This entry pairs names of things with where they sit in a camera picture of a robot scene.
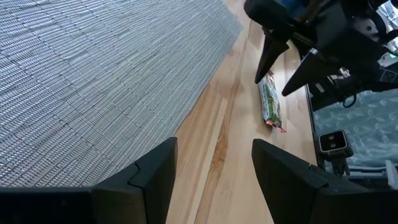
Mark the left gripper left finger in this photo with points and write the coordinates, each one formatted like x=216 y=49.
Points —
x=146 y=193

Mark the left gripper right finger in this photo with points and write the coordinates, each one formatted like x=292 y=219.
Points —
x=295 y=193

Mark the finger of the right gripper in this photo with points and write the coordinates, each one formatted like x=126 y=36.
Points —
x=272 y=53
x=306 y=74

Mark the silver metal bar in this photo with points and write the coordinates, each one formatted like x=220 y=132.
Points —
x=392 y=171

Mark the grey woven placemat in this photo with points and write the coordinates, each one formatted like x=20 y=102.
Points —
x=93 y=77

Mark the small depth camera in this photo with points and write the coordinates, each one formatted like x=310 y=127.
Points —
x=333 y=142

